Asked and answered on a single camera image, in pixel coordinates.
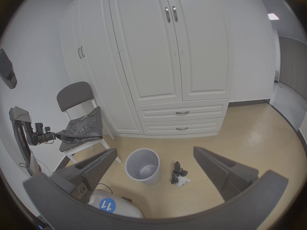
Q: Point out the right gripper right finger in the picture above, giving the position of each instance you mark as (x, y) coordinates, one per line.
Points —
(215, 171)

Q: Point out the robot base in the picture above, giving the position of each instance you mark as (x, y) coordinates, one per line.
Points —
(120, 207)

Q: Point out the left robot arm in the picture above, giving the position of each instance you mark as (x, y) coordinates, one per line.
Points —
(19, 115)

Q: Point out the white trash bin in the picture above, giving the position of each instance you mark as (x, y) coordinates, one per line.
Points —
(153, 174)

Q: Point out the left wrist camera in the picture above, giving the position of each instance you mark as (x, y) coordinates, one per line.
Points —
(47, 129)

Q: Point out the white chair with grey seat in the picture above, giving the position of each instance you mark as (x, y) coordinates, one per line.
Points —
(74, 94)

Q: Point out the white wardrobe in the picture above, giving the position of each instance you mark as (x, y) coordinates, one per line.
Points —
(156, 56)

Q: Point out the black plastic bag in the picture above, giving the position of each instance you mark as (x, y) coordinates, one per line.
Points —
(84, 128)

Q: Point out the crumpled black plastic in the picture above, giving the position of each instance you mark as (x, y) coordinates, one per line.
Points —
(178, 170)

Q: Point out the square ceiling light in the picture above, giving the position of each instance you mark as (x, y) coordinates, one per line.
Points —
(273, 16)

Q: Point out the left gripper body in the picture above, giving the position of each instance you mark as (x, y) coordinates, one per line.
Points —
(49, 137)

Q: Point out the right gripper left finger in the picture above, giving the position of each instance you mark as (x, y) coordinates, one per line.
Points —
(93, 169)

